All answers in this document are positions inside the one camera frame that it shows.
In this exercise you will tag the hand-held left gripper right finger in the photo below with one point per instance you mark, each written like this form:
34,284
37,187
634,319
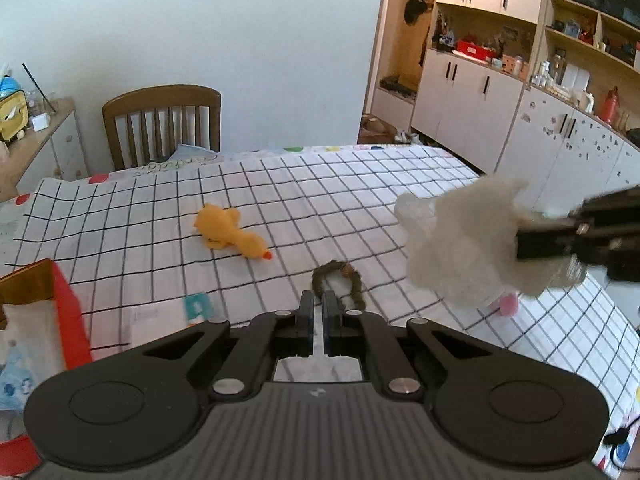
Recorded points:
331,325

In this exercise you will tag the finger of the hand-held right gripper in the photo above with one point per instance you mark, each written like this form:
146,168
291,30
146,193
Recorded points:
550,242
615,202

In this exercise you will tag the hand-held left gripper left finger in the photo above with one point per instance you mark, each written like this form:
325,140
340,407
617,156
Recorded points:
306,325

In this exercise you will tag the brown scrunchie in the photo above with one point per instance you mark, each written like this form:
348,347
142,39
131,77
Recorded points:
352,280

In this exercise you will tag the white fluffy plush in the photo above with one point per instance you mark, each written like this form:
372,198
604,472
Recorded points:
465,240

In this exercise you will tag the red cardboard box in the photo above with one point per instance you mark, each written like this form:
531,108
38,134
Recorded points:
72,320

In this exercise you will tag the clear plastic bag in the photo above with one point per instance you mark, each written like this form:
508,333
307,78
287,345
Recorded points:
15,385

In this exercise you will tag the red bottle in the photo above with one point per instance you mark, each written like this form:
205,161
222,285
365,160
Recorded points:
609,107

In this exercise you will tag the yellow rubber chicken toy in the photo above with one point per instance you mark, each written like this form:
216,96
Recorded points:
225,227

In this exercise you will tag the white bottles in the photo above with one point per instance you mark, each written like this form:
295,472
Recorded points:
541,74

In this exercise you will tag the white flat packet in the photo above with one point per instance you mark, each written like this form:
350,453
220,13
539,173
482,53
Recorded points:
155,325

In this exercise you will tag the white shoe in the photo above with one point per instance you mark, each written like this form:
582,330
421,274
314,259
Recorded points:
414,137
401,136

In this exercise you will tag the red storage box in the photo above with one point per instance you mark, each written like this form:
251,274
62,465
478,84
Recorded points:
474,48

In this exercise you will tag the wooden chair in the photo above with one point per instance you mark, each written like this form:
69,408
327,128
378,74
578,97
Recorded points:
160,102

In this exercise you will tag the white folded cloth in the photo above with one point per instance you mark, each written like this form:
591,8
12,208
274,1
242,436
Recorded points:
35,330

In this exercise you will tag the dark hanging item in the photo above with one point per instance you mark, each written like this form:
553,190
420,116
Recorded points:
416,6

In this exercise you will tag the white drawer cabinet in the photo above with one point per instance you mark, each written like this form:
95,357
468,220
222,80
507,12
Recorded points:
45,155

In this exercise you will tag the small white box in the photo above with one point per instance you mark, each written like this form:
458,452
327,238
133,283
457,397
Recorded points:
41,122

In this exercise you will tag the thin black rod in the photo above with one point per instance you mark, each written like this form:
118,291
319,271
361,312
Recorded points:
40,87

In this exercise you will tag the yellow alarm clock toy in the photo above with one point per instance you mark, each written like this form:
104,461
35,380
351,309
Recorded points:
10,117

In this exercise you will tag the blue round toy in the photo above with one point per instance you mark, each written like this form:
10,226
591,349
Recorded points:
7,85

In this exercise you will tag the large wooden wall cabinet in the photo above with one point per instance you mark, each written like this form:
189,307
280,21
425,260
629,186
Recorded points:
475,95

